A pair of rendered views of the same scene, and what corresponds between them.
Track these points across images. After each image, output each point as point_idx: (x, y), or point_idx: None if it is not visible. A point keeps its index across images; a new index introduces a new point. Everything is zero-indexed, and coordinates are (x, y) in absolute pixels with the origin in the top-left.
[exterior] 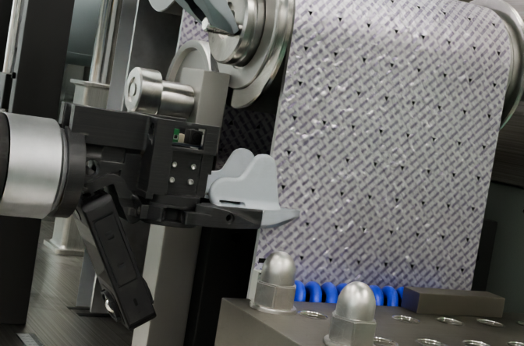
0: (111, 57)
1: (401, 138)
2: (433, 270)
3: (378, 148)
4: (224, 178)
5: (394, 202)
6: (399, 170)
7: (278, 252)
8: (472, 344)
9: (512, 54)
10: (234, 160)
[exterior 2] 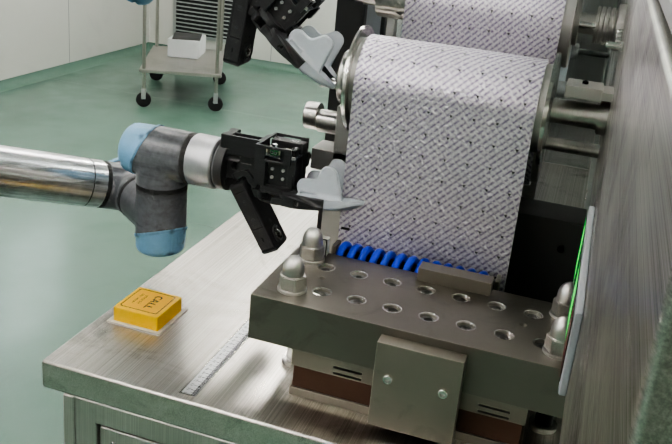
0: None
1: (439, 162)
2: (473, 254)
3: (421, 167)
4: (304, 179)
5: (436, 204)
6: (439, 183)
7: (311, 227)
8: (396, 307)
9: (544, 104)
10: (332, 165)
